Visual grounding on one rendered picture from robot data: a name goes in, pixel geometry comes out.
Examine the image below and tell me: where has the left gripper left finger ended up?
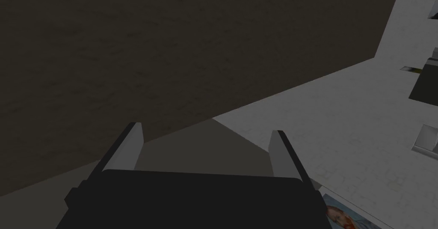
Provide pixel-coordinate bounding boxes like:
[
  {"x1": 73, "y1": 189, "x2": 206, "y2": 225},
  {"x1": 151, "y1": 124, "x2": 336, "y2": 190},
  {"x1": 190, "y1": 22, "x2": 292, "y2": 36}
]
[{"x1": 92, "y1": 122, "x2": 144, "y2": 173}]

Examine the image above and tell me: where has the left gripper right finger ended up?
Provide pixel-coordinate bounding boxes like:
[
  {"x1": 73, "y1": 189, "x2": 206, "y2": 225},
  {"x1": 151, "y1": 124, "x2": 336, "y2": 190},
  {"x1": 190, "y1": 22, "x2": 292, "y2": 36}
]
[{"x1": 268, "y1": 130, "x2": 311, "y2": 183}]

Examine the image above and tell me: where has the grey metal box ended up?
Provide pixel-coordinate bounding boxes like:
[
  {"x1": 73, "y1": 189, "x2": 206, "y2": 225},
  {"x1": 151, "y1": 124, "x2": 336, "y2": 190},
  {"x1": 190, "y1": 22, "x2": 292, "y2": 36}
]
[{"x1": 411, "y1": 124, "x2": 438, "y2": 159}]

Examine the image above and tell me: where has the framed portrait painting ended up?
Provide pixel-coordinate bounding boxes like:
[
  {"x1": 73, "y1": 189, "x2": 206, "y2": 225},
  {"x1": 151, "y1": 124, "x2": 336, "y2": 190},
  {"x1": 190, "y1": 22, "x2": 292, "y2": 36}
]
[{"x1": 316, "y1": 186, "x2": 396, "y2": 229}]

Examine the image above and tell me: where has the dark cabinet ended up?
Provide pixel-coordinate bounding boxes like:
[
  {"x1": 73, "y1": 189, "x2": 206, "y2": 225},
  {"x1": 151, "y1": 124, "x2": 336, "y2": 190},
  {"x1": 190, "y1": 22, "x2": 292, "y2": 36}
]
[{"x1": 408, "y1": 47, "x2": 438, "y2": 106}]

